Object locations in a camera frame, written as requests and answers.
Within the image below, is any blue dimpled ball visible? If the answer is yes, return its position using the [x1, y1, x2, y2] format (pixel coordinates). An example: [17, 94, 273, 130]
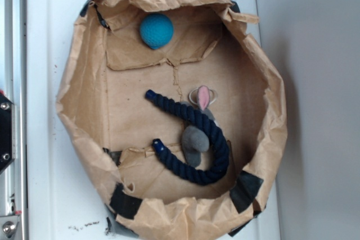
[139, 13, 174, 49]

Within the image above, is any brown paper-lined box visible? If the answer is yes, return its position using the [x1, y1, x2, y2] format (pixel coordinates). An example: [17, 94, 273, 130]
[56, 0, 287, 239]

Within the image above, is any grey plush mouse toy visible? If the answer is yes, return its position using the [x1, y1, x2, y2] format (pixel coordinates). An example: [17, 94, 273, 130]
[181, 85, 217, 167]

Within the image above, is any white plastic tray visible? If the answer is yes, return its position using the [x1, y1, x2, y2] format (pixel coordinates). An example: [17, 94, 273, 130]
[25, 0, 282, 240]

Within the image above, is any dark blue twisted rope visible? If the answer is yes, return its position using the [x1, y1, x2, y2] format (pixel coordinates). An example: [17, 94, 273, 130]
[145, 89, 230, 187]

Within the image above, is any black bracket plate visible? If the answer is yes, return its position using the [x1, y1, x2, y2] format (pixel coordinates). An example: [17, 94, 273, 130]
[0, 91, 13, 174]

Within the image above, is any aluminium frame rail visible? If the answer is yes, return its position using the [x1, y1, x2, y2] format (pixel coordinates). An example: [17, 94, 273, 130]
[1, 0, 29, 239]

